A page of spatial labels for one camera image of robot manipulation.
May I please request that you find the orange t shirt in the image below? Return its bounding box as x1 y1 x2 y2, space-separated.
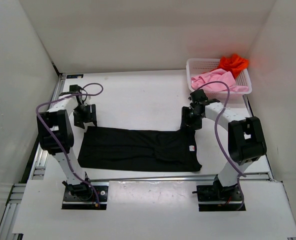
217 53 249 79

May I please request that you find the black t shirt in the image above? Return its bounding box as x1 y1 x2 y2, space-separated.
78 127 202 172

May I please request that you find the pink t shirt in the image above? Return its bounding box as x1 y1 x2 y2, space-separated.
190 68 249 93

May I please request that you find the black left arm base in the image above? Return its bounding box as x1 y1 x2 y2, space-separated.
61 181 109 211

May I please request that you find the aluminium table edge rail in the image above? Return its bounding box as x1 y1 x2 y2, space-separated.
91 173 271 182

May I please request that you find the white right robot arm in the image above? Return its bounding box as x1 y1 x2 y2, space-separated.
181 89 267 200

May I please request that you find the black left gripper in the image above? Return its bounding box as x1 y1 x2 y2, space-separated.
72 103 97 129

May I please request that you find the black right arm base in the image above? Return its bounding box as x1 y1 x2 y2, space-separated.
192 180 246 212

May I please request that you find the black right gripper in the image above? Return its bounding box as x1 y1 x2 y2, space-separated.
179 106 203 132

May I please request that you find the blue label sticker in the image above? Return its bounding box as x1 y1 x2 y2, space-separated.
66 74 84 79

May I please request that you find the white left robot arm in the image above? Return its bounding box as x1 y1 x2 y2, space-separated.
36 84 97 200

